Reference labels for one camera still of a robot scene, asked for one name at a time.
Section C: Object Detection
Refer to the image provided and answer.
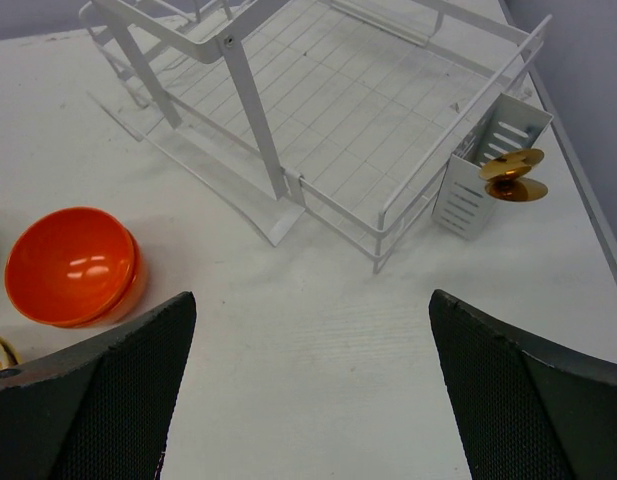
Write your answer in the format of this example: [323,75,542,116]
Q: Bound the gold spool ornament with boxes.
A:
[479,148,548,203]

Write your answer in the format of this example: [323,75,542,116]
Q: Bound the orange bowl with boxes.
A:
[59,231,149,329]
[4,206,136,326]

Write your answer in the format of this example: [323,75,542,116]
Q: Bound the white wire dish rack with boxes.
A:
[78,1,550,270]

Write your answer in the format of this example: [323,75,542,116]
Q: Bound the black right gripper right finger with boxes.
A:
[429,289,617,479]

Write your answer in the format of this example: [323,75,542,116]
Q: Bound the tan bowl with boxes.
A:
[0,337,22,371]

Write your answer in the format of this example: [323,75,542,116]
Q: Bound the white cutlery holder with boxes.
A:
[432,94,553,240]

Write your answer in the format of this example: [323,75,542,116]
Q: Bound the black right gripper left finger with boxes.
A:
[0,292,196,479]

